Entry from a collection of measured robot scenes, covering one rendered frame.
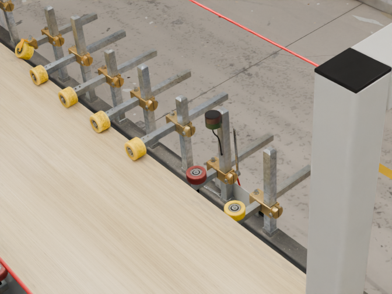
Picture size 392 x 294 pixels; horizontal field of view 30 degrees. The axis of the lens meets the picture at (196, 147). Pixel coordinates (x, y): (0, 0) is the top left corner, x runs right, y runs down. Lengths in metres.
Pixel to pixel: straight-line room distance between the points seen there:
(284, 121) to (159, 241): 2.09
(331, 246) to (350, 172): 0.11
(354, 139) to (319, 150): 0.05
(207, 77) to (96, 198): 2.29
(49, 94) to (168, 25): 2.29
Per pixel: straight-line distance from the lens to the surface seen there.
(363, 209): 0.75
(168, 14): 5.71
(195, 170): 2.87
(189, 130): 2.99
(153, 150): 3.31
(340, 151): 0.68
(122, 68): 3.40
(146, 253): 2.60
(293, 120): 4.56
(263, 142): 3.07
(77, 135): 3.14
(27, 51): 3.68
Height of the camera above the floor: 2.83
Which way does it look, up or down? 40 degrees down
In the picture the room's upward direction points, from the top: 5 degrees counter-clockwise
